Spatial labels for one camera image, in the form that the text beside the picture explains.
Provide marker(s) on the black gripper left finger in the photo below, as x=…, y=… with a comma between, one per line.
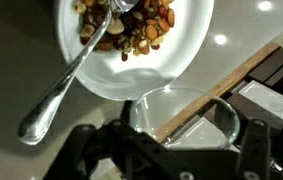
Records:
x=137, y=153

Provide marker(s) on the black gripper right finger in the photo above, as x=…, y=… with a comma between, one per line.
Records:
x=256, y=150

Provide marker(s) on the clear glass cup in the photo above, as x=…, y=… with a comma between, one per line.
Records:
x=181, y=106

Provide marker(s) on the white ceramic bowl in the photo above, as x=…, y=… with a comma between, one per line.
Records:
x=141, y=76

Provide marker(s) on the metal spoon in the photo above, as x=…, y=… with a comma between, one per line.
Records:
x=44, y=116

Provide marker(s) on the mixed nuts and dried fruit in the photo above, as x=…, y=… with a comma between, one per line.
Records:
x=151, y=31

